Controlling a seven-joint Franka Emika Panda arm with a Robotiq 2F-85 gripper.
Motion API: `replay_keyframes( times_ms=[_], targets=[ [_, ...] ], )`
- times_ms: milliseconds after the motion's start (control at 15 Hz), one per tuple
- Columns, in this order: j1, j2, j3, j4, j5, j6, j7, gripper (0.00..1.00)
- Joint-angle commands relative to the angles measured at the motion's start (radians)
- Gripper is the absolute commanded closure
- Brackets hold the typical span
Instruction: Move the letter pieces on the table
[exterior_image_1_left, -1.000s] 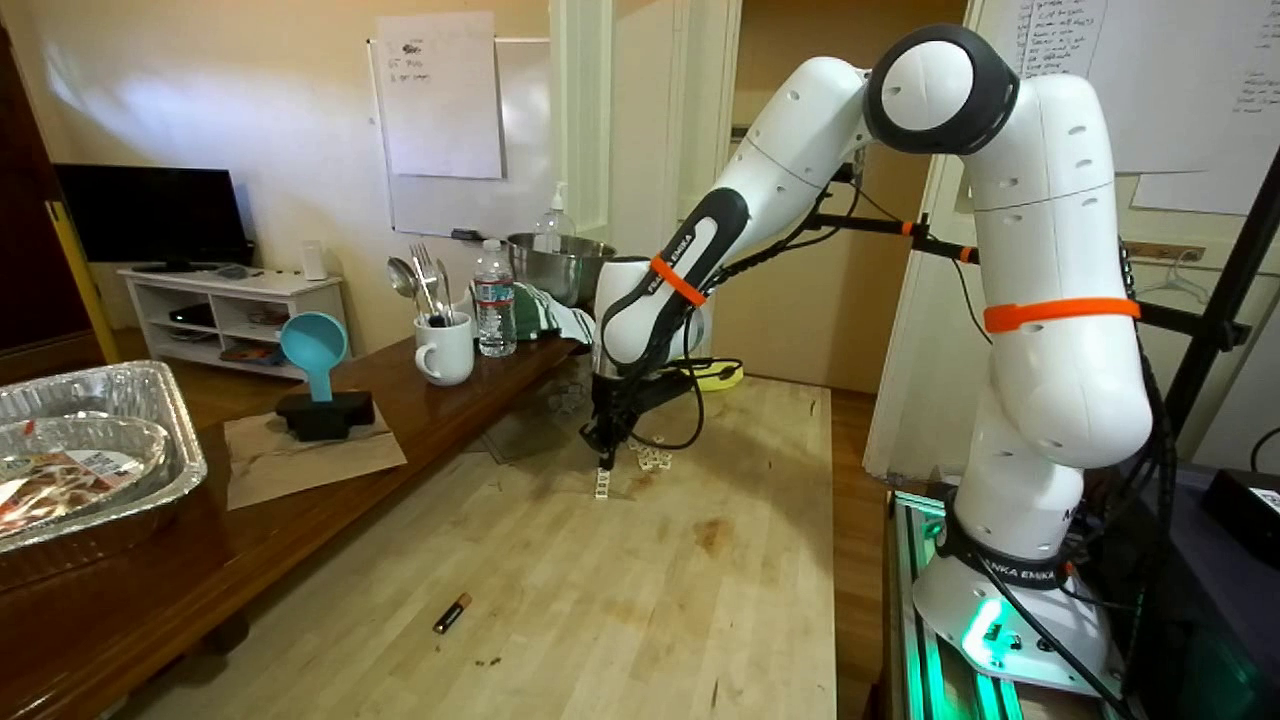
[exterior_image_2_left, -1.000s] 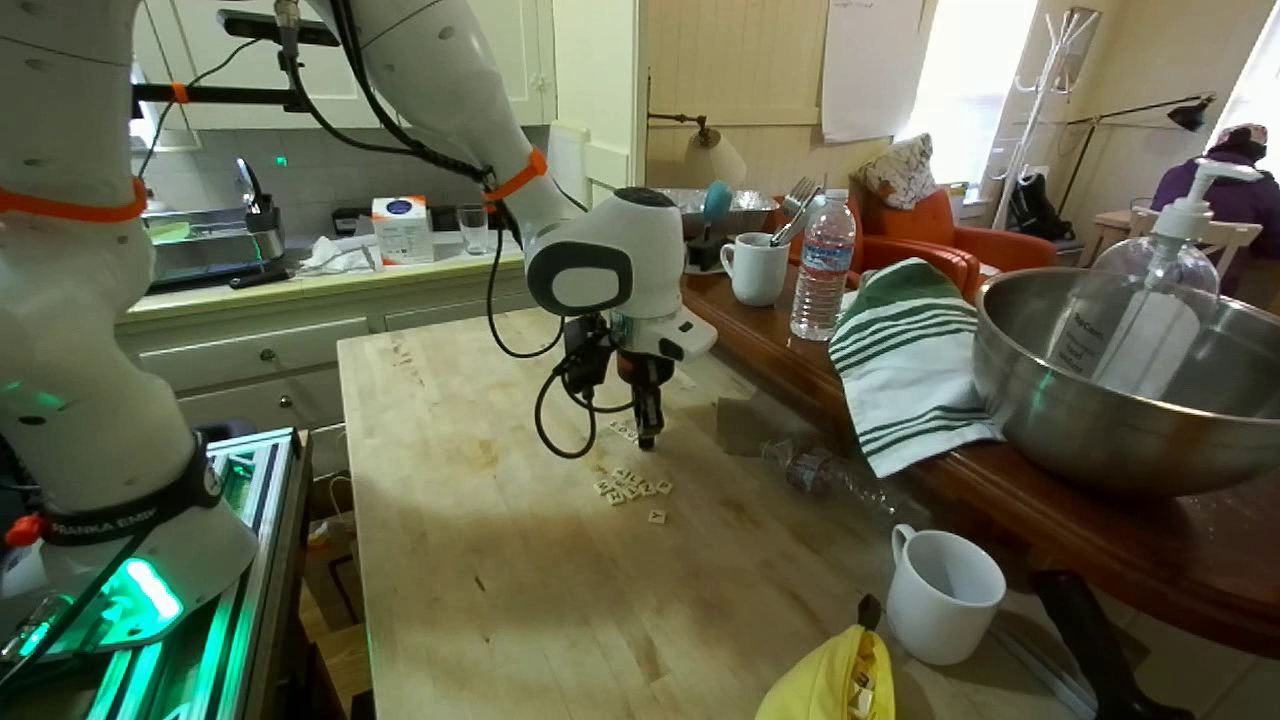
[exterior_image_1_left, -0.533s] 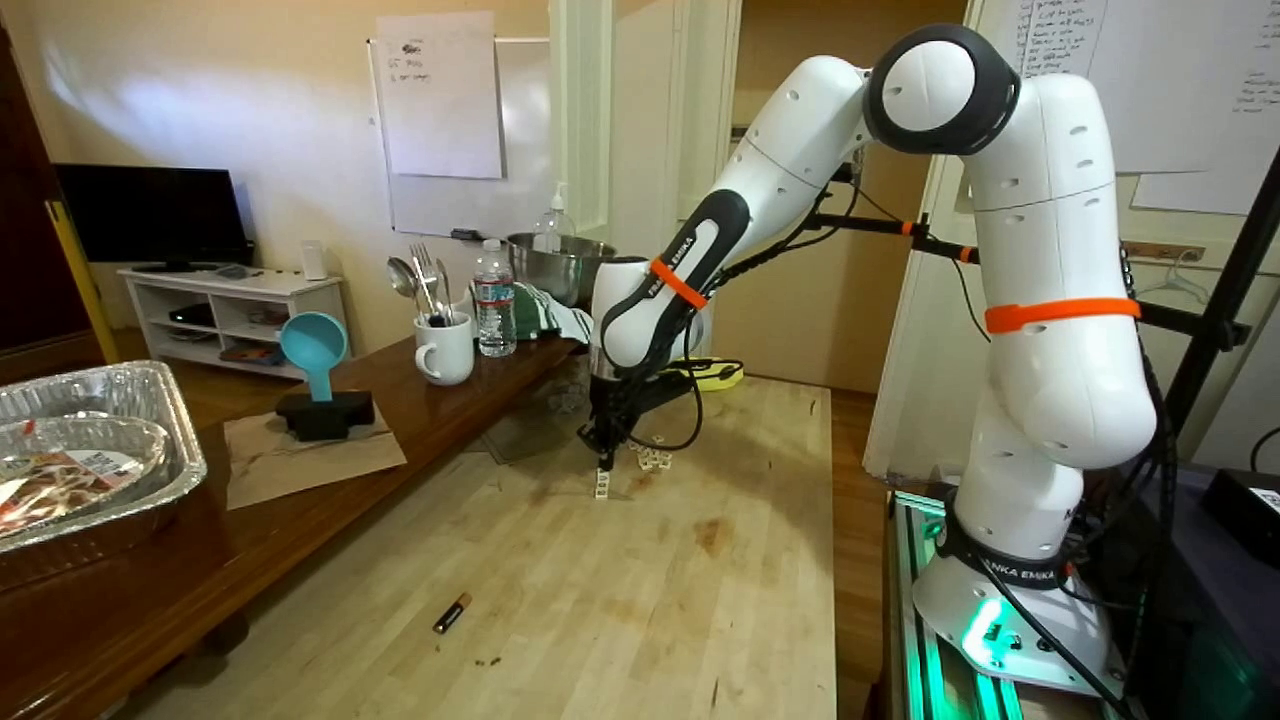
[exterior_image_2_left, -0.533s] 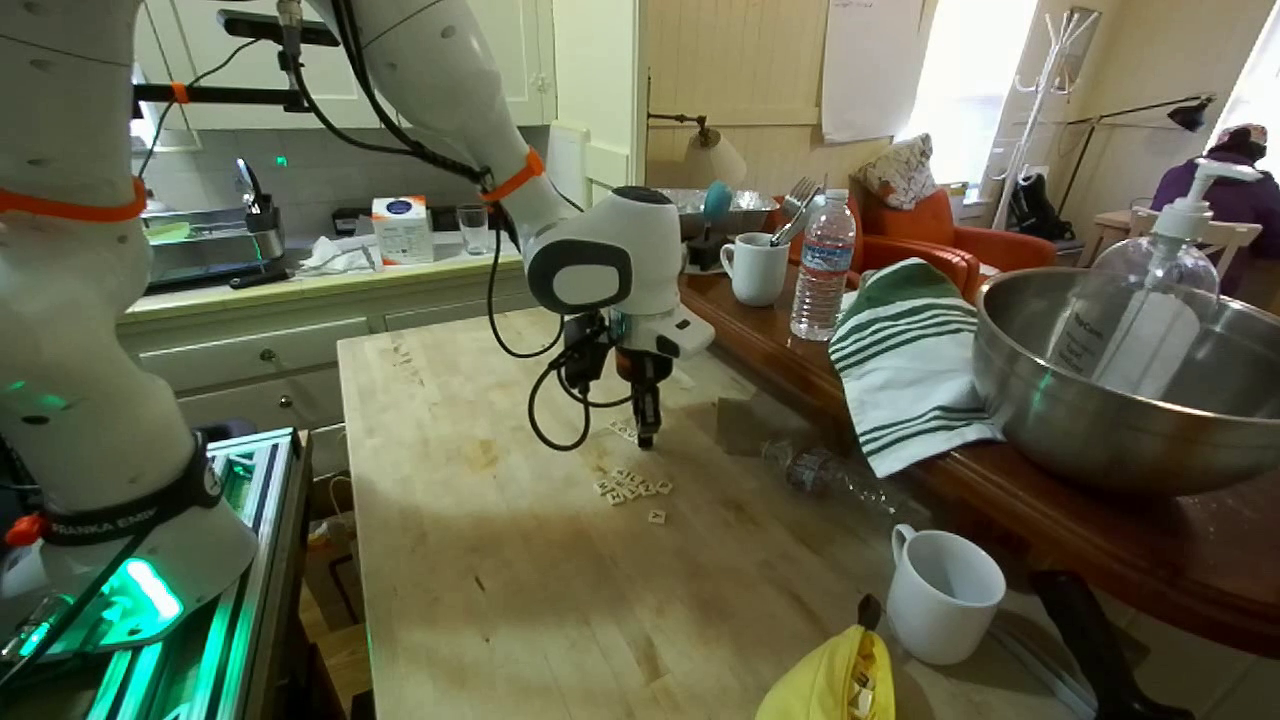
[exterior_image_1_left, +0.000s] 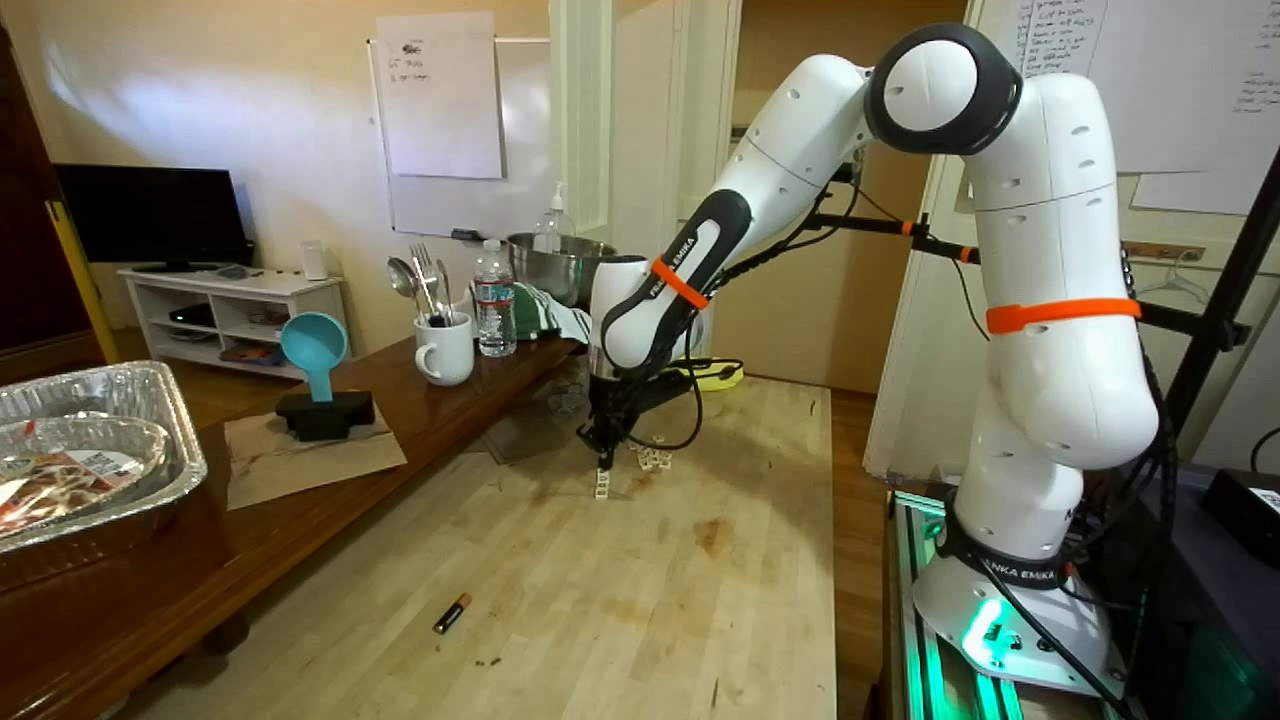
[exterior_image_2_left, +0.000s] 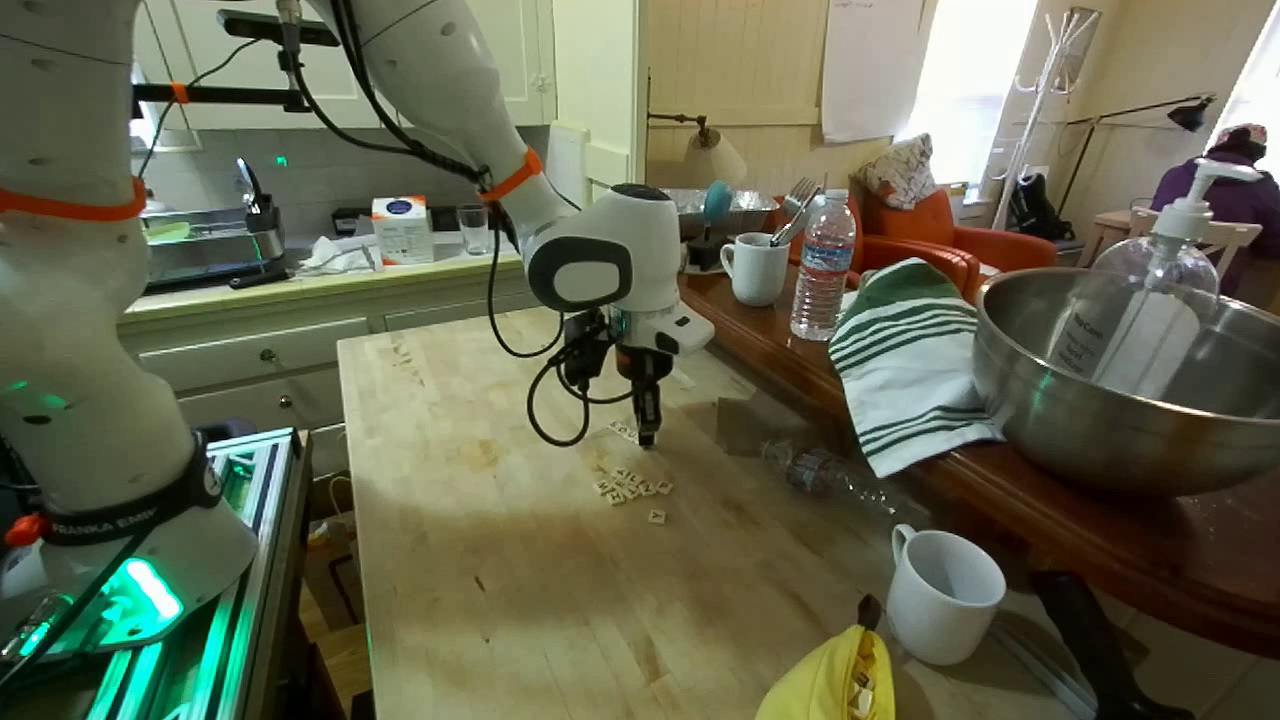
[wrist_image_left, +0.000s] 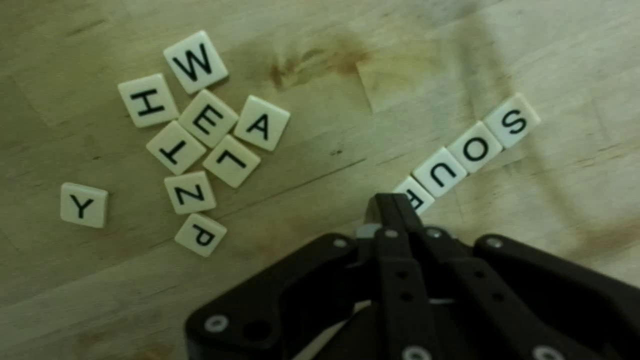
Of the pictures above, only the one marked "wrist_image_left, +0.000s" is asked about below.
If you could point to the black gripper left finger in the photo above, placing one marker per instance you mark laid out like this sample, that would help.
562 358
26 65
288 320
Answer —
321 293

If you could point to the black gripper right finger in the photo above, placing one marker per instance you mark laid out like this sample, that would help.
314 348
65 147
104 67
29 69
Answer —
532 301

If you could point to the cream letter tile R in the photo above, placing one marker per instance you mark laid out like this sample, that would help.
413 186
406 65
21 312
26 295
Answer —
416 193

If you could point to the cream letter tile P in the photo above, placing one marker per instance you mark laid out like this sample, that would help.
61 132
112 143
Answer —
200 234

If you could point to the cream letter tile U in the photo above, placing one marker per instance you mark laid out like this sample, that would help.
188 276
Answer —
441 172

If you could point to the cream letter tile L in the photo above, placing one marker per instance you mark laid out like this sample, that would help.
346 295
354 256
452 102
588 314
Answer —
230 160

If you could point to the cream letter tile O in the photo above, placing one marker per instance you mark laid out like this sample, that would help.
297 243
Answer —
475 149

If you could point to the cream letter tile Z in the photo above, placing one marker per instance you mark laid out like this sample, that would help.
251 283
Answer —
190 193

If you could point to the cream letter tile A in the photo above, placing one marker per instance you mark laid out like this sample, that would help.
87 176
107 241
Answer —
263 125

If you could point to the cream letter tile S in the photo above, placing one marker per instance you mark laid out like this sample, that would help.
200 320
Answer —
512 120

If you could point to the cream letter tile T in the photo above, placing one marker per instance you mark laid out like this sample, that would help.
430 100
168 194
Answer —
177 149

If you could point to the cream letter tile E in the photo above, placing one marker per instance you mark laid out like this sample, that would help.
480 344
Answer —
209 119

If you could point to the cream letter tile Y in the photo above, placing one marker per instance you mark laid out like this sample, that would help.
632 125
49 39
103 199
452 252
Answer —
82 204

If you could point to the cream letter tile H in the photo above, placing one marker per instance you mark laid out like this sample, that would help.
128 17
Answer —
148 100

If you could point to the cream letter tile W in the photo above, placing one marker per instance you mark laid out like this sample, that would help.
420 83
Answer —
194 62

